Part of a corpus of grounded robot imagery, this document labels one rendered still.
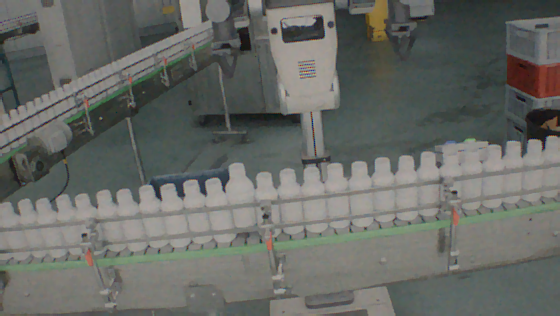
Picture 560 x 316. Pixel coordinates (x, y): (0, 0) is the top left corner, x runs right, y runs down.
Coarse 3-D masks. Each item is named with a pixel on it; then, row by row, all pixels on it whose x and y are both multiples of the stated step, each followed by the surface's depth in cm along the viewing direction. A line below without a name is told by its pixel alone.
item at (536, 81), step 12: (516, 60) 316; (516, 72) 318; (528, 72) 304; (540, 72) 291; (552, 72) 293; (516, 84) 321; (528, 84) 307; (540, 84) 294; (552, 84) 296; (540, 96) 297; (552, 96) 299
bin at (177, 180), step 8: (224, 168) 184; (160, 176) 185; (168, 176) 185; (176, 176) 185; (184, 176) 185; (192, 176) 185; (200, 176) 185; (208, 176) 185; (216, 176) 185; (224, 176) 185; (152, 184) 184; (160, 184) 186; (176, 184) 186; (200, 184) 186; (224, 184) 187; (160, 192) 187; (200, 192) 188; (152, 312) 147
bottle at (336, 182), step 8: (328, 168) 124; (336, 168) 126; (336, 176) 123; (328, 184) 124; (336, 184) 123; (344, 184) 124; (328, 192) 124; (328, 200) 125; (336, 200) 124; (344, 200) 125; (328, 208) 127; (336, 208) 125; (344, 208) 125; (328, 216) 128; (328, 224) 129; (336, 224) 127; (344, 224) 127
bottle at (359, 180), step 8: (352, 168) 123; (360, 168) 121; (352, 176) 124; (360, 176) 122; (352, 184) 123; (360, 184) 122; (368, 184) 122; (352, 200) 125; (360, 200) 124; (368, 200) 124; (352, 208) 126; (360, 208) 124; (368, 208) 125; (360, 224) 126; (368, 224) 126
